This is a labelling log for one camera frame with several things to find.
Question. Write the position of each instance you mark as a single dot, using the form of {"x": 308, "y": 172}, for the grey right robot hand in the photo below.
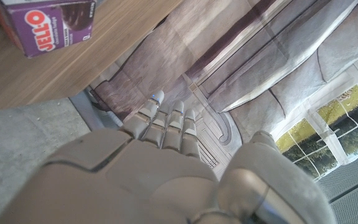
{"x": 120, "y": 186}

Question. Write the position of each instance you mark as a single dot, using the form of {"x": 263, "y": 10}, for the purple Jell-O box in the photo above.
{"x": 48, "y": 28}

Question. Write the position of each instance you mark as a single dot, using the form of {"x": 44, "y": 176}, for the printed sofa room backdrop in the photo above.
{"x": 244, "y": 62}

